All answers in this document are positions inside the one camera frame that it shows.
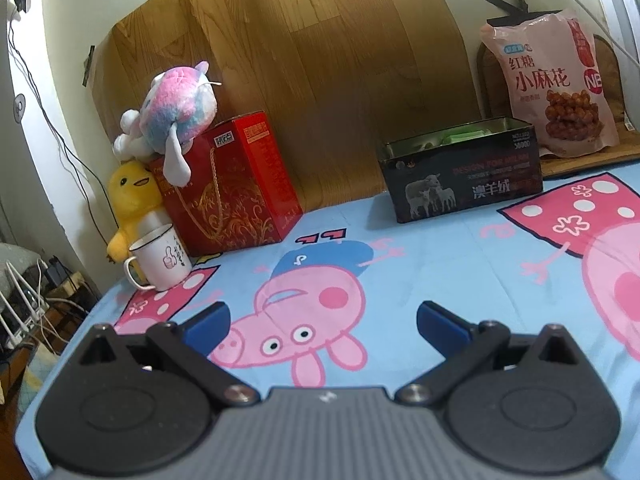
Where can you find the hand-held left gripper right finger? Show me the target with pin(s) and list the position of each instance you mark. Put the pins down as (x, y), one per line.
(440, 322)

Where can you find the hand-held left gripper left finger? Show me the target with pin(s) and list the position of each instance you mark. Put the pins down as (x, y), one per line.
(207, 322)

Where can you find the black tin box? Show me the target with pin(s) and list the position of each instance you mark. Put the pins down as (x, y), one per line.
(475, 185)

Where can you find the green snack packet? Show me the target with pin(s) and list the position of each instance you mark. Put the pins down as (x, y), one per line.
(465, 136)

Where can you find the cartoon pig bed sheet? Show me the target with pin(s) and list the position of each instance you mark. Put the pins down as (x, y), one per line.
(425, 270)

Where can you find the white enamel mug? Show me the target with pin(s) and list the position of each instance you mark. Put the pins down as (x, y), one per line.
(165, 260)

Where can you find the red gift box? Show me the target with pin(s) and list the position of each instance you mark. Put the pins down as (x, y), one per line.
(240, 195)

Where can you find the power strip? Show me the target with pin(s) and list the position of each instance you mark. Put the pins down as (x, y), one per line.
(70, 285)

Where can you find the yellow duck plush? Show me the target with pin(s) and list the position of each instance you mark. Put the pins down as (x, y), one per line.
(132, 195)

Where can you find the white router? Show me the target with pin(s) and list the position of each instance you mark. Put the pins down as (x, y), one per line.
(20, 320)

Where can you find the grey dotted cushion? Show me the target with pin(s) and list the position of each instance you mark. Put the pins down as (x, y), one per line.
(15, 255)

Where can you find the pastel plush toy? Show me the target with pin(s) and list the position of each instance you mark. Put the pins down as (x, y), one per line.
(170, 105)

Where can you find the pink snack bag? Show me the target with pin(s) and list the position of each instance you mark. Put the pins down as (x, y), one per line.
(545, 85)

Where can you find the wooden board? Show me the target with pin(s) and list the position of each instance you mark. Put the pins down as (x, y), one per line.
(611, 85)

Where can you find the black tape strip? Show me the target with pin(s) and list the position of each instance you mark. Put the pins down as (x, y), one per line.
(507, 4)

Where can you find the wood grain wall sheet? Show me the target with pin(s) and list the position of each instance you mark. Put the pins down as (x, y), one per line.
(325, 60)

